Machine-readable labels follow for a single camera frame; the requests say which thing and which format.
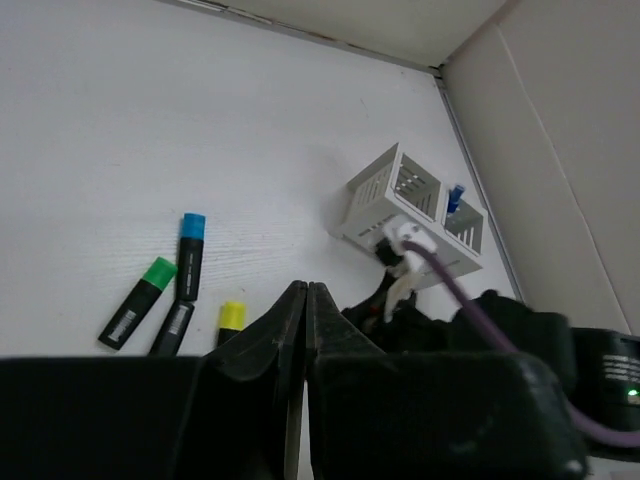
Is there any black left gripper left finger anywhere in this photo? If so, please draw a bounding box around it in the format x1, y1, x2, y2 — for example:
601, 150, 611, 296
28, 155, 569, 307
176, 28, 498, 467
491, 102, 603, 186
199, 280, 306, 479

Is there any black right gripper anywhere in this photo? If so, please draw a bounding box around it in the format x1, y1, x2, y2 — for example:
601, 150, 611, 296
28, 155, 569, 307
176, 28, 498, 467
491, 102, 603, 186
342, 272, 480, 353

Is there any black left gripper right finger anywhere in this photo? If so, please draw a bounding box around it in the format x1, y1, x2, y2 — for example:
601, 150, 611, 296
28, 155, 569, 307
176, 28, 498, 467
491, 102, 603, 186
306, 283, 588, 479

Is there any yellow cap highlighter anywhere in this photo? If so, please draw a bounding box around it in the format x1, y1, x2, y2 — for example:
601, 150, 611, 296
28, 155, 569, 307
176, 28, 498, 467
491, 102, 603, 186
215, 301, 247, 347

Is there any blue cap highlighter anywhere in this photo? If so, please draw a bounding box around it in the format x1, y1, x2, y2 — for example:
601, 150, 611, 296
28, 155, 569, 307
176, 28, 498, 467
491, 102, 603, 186
176, 213, 206, 302

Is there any green cap highlighter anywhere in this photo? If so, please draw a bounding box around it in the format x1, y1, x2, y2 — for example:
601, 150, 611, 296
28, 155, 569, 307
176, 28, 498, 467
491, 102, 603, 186
98, 257, 177, 351

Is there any white slotted desk organizer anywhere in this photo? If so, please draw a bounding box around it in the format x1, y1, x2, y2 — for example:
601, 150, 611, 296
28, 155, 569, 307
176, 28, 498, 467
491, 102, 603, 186
332, 144, 487, 278

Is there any blue item in organizer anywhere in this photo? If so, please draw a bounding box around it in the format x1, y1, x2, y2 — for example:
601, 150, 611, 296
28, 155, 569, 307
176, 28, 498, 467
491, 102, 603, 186
447, 184, 466, 215

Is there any aluminium rail right side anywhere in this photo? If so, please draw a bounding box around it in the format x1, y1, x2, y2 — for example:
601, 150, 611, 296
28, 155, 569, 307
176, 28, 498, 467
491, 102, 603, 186
434, 74, 526, 306

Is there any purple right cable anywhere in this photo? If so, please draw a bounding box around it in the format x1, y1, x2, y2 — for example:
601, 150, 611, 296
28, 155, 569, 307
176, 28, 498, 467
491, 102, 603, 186
402, 239, 640, 449

